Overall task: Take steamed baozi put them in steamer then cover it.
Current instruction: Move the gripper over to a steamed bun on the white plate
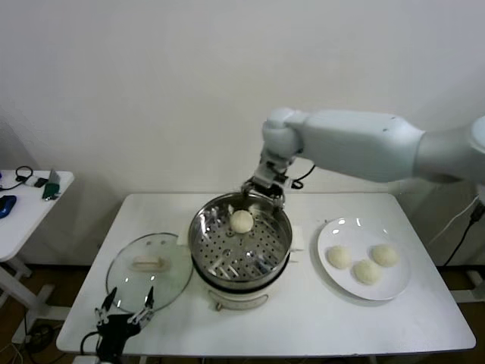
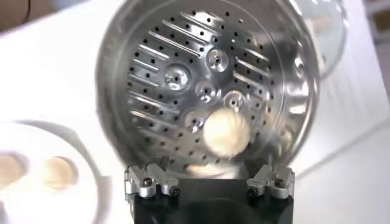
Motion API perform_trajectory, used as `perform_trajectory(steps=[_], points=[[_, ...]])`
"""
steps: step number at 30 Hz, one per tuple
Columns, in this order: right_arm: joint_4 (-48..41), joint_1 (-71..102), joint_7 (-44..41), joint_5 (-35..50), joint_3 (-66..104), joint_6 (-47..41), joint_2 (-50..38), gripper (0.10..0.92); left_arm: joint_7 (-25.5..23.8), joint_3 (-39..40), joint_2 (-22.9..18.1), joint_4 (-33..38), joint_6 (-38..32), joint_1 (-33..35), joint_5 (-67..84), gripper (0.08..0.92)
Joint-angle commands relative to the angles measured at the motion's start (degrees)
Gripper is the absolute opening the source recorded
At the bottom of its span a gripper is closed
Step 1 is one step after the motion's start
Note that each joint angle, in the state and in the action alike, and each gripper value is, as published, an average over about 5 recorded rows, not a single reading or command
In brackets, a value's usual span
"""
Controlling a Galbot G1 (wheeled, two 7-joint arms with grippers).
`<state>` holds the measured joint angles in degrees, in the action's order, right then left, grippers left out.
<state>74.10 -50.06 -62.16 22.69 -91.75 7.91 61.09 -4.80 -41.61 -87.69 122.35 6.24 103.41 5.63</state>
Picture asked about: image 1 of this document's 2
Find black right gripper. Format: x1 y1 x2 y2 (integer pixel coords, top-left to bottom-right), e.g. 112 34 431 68
242 151 295 208

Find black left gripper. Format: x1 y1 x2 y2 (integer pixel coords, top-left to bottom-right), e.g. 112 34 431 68
94 286 155 364

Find white steamed baozi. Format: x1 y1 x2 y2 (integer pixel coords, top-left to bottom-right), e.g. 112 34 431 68
371 244 401 267
230 210 254 235
327 245 352 270
352 259 383 285

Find round glass pot lid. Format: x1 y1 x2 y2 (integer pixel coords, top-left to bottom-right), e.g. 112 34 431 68
105 232 195 314

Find perforated steel steamer basket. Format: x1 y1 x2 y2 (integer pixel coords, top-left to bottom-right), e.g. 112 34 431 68
177 192 305 284

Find white round plate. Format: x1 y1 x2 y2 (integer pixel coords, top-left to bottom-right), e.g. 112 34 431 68
316 217 412 303

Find cream electric cooker base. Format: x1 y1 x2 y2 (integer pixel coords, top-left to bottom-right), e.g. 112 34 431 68
191 248 301 312

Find white side table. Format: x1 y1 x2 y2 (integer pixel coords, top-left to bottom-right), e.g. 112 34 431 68
0 170 76 331

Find green flat object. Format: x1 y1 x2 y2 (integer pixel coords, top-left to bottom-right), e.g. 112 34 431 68
41 181 62 202

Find blue computer mouse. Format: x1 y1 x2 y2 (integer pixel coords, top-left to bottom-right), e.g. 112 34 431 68
0 195 18 220

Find white table foot bar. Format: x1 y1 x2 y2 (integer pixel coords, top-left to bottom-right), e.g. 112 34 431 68
454 269 485 304

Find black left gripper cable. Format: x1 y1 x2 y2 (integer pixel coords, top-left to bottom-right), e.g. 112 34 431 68
80 330 100 357

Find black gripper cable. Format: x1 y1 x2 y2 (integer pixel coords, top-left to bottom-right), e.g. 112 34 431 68
289 162 318 190
80 330 100 357

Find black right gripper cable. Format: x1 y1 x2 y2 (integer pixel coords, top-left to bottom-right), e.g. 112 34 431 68
289 162 318 190

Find tangled floor cables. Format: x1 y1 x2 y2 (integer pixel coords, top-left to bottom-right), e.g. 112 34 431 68
11 318 58 364

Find white power cable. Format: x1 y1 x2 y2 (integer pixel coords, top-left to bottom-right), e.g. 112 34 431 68
430 191 485 244

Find black power cable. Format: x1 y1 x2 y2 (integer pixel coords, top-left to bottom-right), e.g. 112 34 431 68
441 196 485 268

